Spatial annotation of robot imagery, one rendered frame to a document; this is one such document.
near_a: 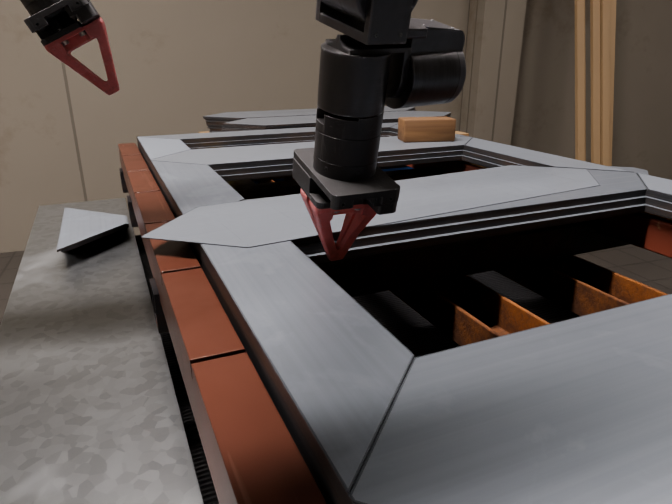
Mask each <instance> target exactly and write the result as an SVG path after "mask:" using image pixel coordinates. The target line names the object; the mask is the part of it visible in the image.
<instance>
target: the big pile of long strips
mask: <svg viewBox="0 0 672 504"><path fill-rule="evenodd" d="M316 114H317V109H293V110H268V111H244V112H225V113H219V114H213V115H207V116H203V119H205V120H206V124H207V126H208V127H207V128H209V129H210V131H209V133H211V132H229V131H247V130H265V129H284V128H302V127H316ZM450 115H451V112H436V111H416V109H415V107H407V108H397V109H392V108H390V107H388V106H384V114H383V121H382V123H394V122H398V118H399V117H446V116H447V117H451V116H450Z"/></svg>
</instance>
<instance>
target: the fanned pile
mask: <svg viewBox="0 0 672 504"><path fill-rule="evenodd" d="M128 227H129V223H128V219H127V217H126V216H124V215H117V214H110V213H102V212H95V211H87V210H80V209H72V208H65V209H64V214H63V219H62V225H61V230H60V235H59V240H58V246H57V252H59V251H61V252H63V253H66V252H68V251H71V250H73V249H76V248H78V247H81V246H83V245H86V244H88V243H91V242H93V241H96V240H98V239H101V238H103V237H106V236H108V235H111V234H113V233H116V232H118V231H121V230H124V229H126V228H128Z"/></svg>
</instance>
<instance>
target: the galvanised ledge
mask: <svg viewBox="0 0 672 504"><path fill-rule="evenodd" d="M65 208H72V209H80V210H87V211H95V212H102V213H110V214H117V215H124V216H126V217H127V219H128V223H129V227H128V228H126V229H124V230H121V231H118V232H116V233H113V234H111V235H108V236H106V237H103V238H101V239H98V240H96V241H93V242H91V243H88V244H86V245H83V246H81V247H78V248H76V249H73V250H71V251H68V252H66V253H63V252H61V251H59V252H57V246H58V240H59V235H60V230H61V225H62V219H63V214H64V209H65ZM0 504H204V502H203V498H202V494H201V490H200V486H199V482H198V479H197V475H196V471H195V467H194V463H193V459H192V455H191V451H190V448H189V444H188V440H187V436H186V432H185V428H184V424H183V420H182V416H181V413H180V409H179V405H178V401H177V397H176V393H175V389H174V385H173V382H172V378H171V374H170V370H169V366H168V362H167V358H166V354H165V351H164V347H163V343H162V339H161V335H160V334H159V332H158V328H157V324H156V320H155V316H154V309H153V304H152V300H151V296H150V292H149V288H148V285H147V281H146V277H145V273H144V269H143V265H142V261H141V257H140V254H139V250H138V246H137V242H136V238H135V234H134V230H133V227H132V225H131V222H130V215H129V211H128V207H127V203H126V199H125V198H117V199H107V200H96V201H86V202H75V203H65V204H54V205H44V206H39V208H38V211H37V214H36V217H35V220H34V223H33V226H32V229H31V233H30V236H29V239H28V242H27V245H26V248H25V251H24V254H23V257H22V260H21V263H20V266H19V269H18V272H17V276H16V279H15V282H14V285H13V288H12V291H11V294H10V297H9V300H8V303H7V306H6V309H5V312H4V315H3V319H2V322H1V325H0Z"/></svg>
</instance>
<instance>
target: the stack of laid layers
mask: <svg viewBox="0 0 672 504"><path fill-rule="evenodd" d="M182 141H183V142H184V143H185V144H186V145H187V146H188V147H189V148H190V149H206V148H222V147H237V146H252V145H267V144H282V143H298V142H313V141H315V132H304V133H287V134H270V135H253V136H236V137H219V138H201V139H184V140H182ZM137 142H138V149H139V151H140V153H141V155H142V157H143V159H144V160H145V162H146V164H147V166H148V168H149V170H150V172H151V174H152V175H153V177H154V179H155V181H156V183H157V185H158V187H159V189H160V191H161V192H162V194H163V196H164V198H165V200H166V202H167V204H168V206H169V207H170V209H171V211H172V213H173V215H174V217H175V218H177V217H179V216H181V215H183V214H182V212H181V211H180V209H179V207H178V206H177V204H176V202H175V201H174V199H173V197H172V196H171V194H170V192H169V190H168V189H167V187H166V185H165V184H164V182H163V180H162V179H161V177H160V175H159V174H158V172H157V170H156V169H155V167H154V165H153V163H152V162H151V160H150V158H149V157H148V155H147V153H146V152H145V150H144V148H143V147H142V145H141V143H140V141H139V140H138V138H137ZM457 160H463V161H466V162H470V163H474V164H477V165H481V166H484V167H488V168H493V167H500V166H508V165H517V166H538V167H552V166H548V165H543V164H539V163H535V162H531V161H527V160H523V159H519V158H514V157H510V156H506V155H502V154H498V153H494V152H489V151H485V150H481V149H477V148H473V147H469V146H465V145H462V146H449V147H436V148H423V149H410V150H398V151H385V152H378V158H377V166H378V167H390V166H401V165H412V164H424V163H435V162H446V161H457ZM209 166H210V167H211V168H212V169H213V170H214V171H215V172H216V173H217V174H219V175H220V176H221V177H222V178H223V179H224V180H225V181H235V180H246V179H257V178H268V177H279V176H290V175H292V174H293V159H281V160H269V161H256V162H243V163H230V164H217V165H209ZM587 170H588V171H589V172H590V173H591V175H592V176H593V177H594V178H595V179H596V180H597V182H598V183H599V184H600V186H596V187H590V188H585V189H579V190H573V191H568V192H562V193H557V194H551V195H546V196H540V197H535V198H529V199H523V200H518V201H512V202H507V203H501V204H496V205H490V206H485V207H479V208H473V209H468V210H462V211H457V212H451V213H446V214H440V215H434V216H429V217H423V218H418V219H412V220H407V221H401V222H396V223H390V224H384V225H379V226H373V227H367V228H364V229H363V230H362V231H361V232H360V234H359V235H358V236H357V238H356V239H355V241H354V242H353V244H352V246H351V247H350V249H349V250H348V252H347V253H346V255H345V256H344V258H343V259H350V258H356V257H362V256H369V255H375V254H381V253H387V252H394V251H400V250H406V249H413V248H419V247H425V246H431V245H438V244H444V243H450V242H457V241H463V240H469V239H475V238H482V237H488V236H494V235H501V234H507V233H513V232H519V231H526V230H532V229H538V228H545V227H551V226H557V225H564V224H570V223H576V222H582V221H589V220H595V219H601V218H608V217H614V216H620V215H626V214H633V213H639V212H647V213H651V214H654V215H658V216H661V217H665V218H669V219H672V195H668V194H664V193H660V192H656V191H651V190H648V189H647V187H646V186H645V184H644V183H643V181H642V180H641V178H640V177H639V175H638V174H637V173H634V172H622V171H607V170H592V169H587ZM291 242H293V243H294V244H295V245H296V246H297V247H298V248H299V249H300V250H301V251H302V252H303V253H304V254H306V255H307V256H308V257H309V258H310V259H311V260H312V261H313V262H314V263H315V264H318V263H324V262H331V261H330V260H329V259H328V258H327V255H326V253H325V250H324V248H323V245H322V243H321V240H320V238H319V236H314V237H309V238H303V239H297V240H292V241H291ZM189 245H190V247H191V249H192V251H193V253H194V254H195V256H196V258H197V260H198V262H199V264H200V266H201V268H202V269H203V271H204V273H205V275H206V277H207V279H208V281H209V283H210V284H211V286H212V288H213V290H214V292H215V294H216V296H217V298H218V300H219V301H220V303H221V305H222V307H223V309H224V311H225V313H226V315H227V316H228V318H229V320H230V322H231V324H232V326H233V328H234V330H235V331H236V333H237V335H238V337H239V339H240V341H241V343H242V345H243V346H244V348H245V350H246V352H247V354H248V356H249V358H250V360H251V362H252V363H253V365H254V367H255V369H256V371H257V373H258V375H259V377H260V378H261V380H262V382H263V384H264V386H265V388H266V390H267V392H268V393H269V395H270V397H271V399H272V401H273V403H274V405H275V407H276V408H277V410H278V412H279V414H280V416H281V418H282V420H283V422H284V424H285V425H286V427H287V429H288V431H289V433H290V435H291V437H292V439H293V440H294V442H295V444H296V446H297V448H298V450H299V452H300V454H301V455H302V457H303V459H304V461H305V463H306V465H307V467H308V469H309V471H310V472H311V474H312V476H313V478H314V480H315V482H316V484H317V486H318V487H319V489H320V491H321V493H322V495H323V497H324V499H325V501H326V502H327V504H354V503H353V502H352V500H351V498H350V497H349V495H350V493H351V491H352V488H353V486H354V484H355V482H356V480H357V478H358V476H359V474H360V472H361V470H360V472H359V474H358V476H357V478H356V480H355V482H354V484H353V486H352V488H351V491H350V493H349V495H348V493H347V492H346V490H345V488H344V486H343V485H342V483H341V481H340V480H339V478H338V476H337V475H336V473H335V471H334V470H333V468H332V466H331V464H330V463H329V461H328V459H327V458H326V456H325V454H324V453H323V451H322V449H321V448H320V446H319V444H318V442H317V441H316V439H315V437H314V436H313V434H312V432H311V431H310V429H309V427H308V426H307V424H306V422H305V421H304V419H303V417H302V415H301V414H300V412H299V410H298V409H297V407H296V405H295V404H294V402H293V400H292V399H291V397H290V395H289V393H288V392H287V390H286V388H285V387H284V385H283V383H282V382H281V380H280V378H279V377H278V375H277V373H276V371H275V370H274V368H273V366H272V365H271V363H270V361H269V360H268V358H267V356H266V355H265V353H264V351H263V349H262V348H261V346H260V344H259V343H258V341H257V339H256V338H255V336H254V334H253V333H252V331H251V329H250V327H249V326H248V324H247V322H246V321H245V319H244V317H243V316H242V314H241V312H240V311H239V309H238V307H237V305H236V304H235V302H234V300H233V299H232V297H231V295H230V294H229V292H228V290H227V289H226V287H225V285H224V284H223V282H222V280H221V278H220V277H219V275H218V273H217V272H216V270H215V268H214V267H213V265H212V263H211V262H210V260H209V258H208V256H207V255H206V253H205V251H204V250H203V248H202V246H201V245H200V244H198V243H189ZM343 259H341V260H343Z"/></svg>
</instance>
